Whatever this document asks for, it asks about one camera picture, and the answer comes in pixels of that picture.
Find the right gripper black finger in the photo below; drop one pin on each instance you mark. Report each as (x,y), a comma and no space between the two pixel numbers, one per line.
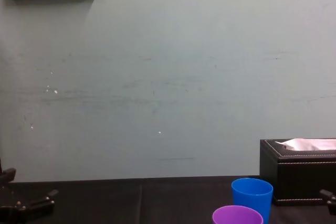
(330,200)

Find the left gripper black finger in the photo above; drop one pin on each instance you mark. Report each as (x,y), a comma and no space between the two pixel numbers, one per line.
(39,201)
(8,175)

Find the black leather tissue box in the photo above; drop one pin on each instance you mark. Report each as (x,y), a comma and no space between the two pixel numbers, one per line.
(302,179)

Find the white paper tissue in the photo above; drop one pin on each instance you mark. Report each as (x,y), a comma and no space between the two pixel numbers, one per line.
(312,144)

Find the blue plastic cup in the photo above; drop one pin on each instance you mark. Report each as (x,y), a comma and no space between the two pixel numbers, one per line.
(249,199)

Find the black table cloth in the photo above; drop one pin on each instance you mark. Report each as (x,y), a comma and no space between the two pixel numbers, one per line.
(131,203)

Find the purple plastic cup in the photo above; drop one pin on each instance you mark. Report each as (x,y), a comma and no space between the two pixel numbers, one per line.
(236,217)

